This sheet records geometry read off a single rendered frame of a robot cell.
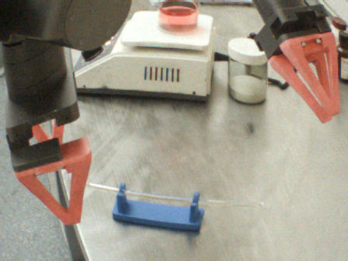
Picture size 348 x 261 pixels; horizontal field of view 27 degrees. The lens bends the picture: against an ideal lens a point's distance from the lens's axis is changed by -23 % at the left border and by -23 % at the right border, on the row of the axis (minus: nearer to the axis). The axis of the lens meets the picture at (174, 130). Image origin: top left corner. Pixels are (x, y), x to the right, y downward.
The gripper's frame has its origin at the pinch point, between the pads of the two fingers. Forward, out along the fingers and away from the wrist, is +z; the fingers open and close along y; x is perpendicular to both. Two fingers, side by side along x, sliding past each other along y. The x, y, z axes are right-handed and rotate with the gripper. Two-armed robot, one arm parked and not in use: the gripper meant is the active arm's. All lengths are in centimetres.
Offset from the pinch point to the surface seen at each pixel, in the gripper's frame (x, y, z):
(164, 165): 7.5, 38.5, -5.3
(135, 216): 14.5, 30.1, 0.1
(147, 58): 3.3, 44.7, -19.7
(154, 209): 12.1, 30.9, -0.1
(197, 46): -2.8, 41.9, -18.8
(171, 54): 0.5, 43.9, -19.1
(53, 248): 24, 140, -4
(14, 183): 28, 163, -29
